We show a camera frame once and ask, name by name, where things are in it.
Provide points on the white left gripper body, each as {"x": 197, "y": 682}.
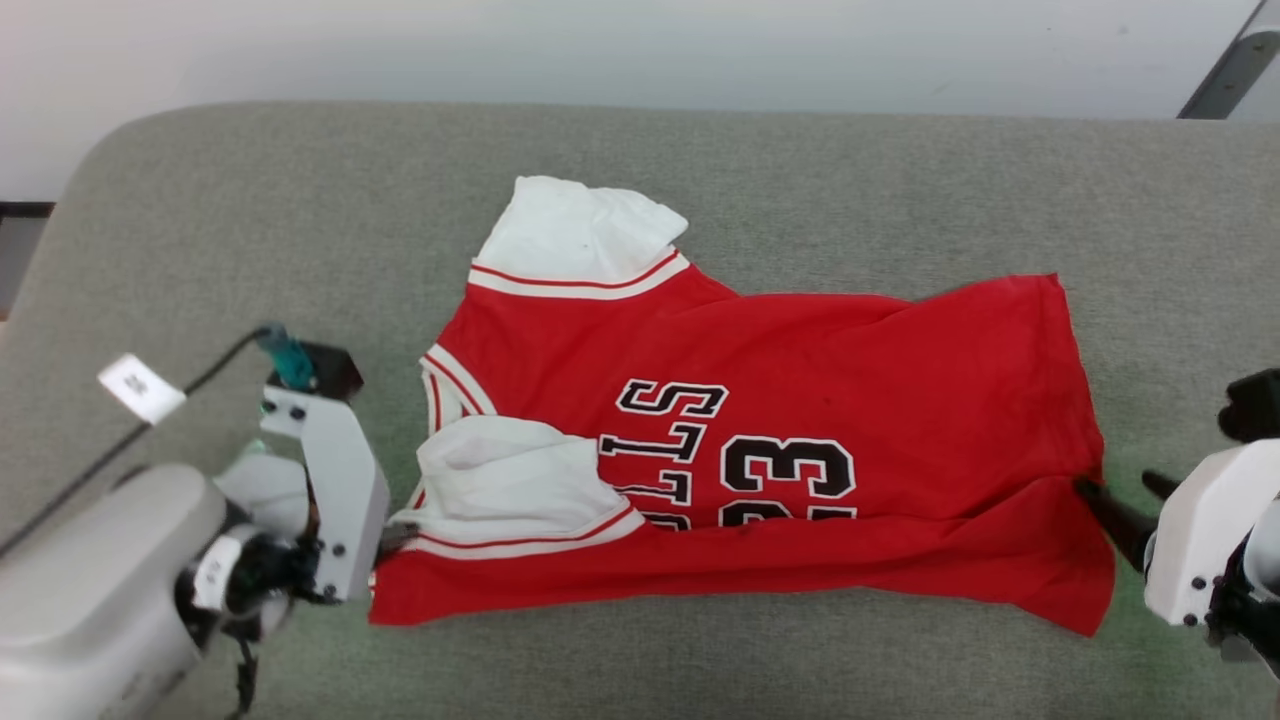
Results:
{"x": 350, "y": 500}

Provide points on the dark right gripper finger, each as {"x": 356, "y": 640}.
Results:
{"x": 1162, "y": 485}
{"x": 1125, "y": 525}

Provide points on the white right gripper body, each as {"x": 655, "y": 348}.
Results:
{"x": 1195, "y": 530}

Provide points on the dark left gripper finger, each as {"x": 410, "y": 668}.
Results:
{"x": 397, "y": 540}

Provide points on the red and white basketball jersey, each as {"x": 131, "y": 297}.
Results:
{"x": 900, "y": 400}

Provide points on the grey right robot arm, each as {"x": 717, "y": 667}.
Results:
{"x": 1255, "y": 590}

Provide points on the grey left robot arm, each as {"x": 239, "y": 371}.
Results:
{"x": 90, "y": 600}

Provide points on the black framed floor panel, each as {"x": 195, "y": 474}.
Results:
{"x": 15, "y": 250}

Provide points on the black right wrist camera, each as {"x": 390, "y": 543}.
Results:
{"x": 1255, "y": 405}

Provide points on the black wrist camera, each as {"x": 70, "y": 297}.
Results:
{"x": 330, "y": 370}
{"x": 1255, "y": 405}

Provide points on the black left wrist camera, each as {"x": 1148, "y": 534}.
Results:
{"x": 330, "y": 370}

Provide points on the grey metal hinge bracket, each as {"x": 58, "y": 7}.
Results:
{"x": 1240, "y": 70}

